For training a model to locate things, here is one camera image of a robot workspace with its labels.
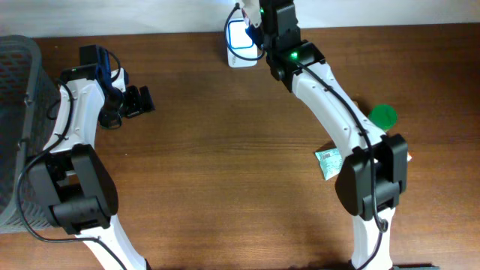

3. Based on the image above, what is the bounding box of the green lid jar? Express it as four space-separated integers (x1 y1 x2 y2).
368 103 398 131

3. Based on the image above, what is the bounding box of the beige brown snack pouch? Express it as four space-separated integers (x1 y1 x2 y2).
245 24 264 49

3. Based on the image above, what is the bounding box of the white barcode scanner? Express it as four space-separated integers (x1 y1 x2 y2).
226 18 258 68

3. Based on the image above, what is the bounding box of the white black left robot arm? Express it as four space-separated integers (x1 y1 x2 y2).
20 45 155 269

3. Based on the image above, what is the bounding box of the teal snack packet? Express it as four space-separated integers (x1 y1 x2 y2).
315 148 343 181

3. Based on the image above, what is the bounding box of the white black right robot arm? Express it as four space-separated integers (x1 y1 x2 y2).
255 1 408 269

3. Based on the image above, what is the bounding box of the grey mesh basket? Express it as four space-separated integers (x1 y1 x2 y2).
1 35 60 234

